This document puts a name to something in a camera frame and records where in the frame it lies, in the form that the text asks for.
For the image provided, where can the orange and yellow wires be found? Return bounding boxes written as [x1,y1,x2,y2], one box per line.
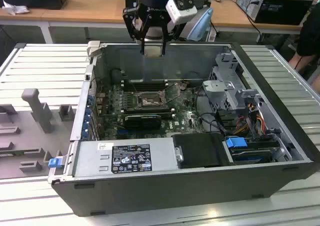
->
[234,103,266,136]

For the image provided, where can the metal socket cover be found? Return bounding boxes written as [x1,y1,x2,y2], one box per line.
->
[159,88,168,106]

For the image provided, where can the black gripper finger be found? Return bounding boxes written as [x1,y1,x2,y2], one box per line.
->
[122,7,152,56]
[159,17,186,56]

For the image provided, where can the blue case latch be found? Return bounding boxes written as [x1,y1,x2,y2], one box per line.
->
[48,157,62,168]

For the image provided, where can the black plastic shroud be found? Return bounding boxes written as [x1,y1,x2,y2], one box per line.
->
[172,133,227,169]

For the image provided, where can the crumpled white paper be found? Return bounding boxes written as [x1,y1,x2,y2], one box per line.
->
[1,0,31,16]

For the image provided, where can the black open PC case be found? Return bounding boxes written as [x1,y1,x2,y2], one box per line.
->
[47,41,320,217]

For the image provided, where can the grey parts rack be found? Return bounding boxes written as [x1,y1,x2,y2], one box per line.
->
[0,88,76,179]

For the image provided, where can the grey metal drive cage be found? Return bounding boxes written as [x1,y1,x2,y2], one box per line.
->
[201,52,266,112]

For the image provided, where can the black cylindrical component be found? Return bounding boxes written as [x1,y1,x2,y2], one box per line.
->
[110,69,123,84]

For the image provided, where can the black PC tower open side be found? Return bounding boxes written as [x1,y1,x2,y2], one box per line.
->
[236,0,314,26]

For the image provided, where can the person in dark clothes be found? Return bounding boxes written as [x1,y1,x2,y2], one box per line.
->
[288,0,320,84]

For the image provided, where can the hard disk in blue carrier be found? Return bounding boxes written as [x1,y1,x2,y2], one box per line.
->
[224,136,274,165]

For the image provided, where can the green motherboard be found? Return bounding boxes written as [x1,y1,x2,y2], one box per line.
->
[98,82,208,140]

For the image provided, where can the black graphics card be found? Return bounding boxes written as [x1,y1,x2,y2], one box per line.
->
[124,114,162,130]

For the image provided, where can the CPU socket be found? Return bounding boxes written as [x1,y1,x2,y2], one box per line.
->
[136,92,167,109]

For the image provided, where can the silver case release handle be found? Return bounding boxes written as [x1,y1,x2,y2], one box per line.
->
[85,41,101,59]

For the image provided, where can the black cable loop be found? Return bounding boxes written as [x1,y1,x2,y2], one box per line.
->
[195,89,226,134]

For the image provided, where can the wooden desk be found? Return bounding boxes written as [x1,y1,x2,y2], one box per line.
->
[0,0,311,44]

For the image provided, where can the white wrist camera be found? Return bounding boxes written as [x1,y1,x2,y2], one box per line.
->
[165,0,199,25]

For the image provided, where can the grey power supply unit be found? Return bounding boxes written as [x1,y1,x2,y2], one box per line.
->
[72,138,180,178]

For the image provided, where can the black RAM slot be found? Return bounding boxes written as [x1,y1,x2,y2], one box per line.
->
[123,85,169,92]
[124,80,169,86]

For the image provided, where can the silver CPU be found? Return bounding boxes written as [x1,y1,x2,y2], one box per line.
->
[144,47,162,59]

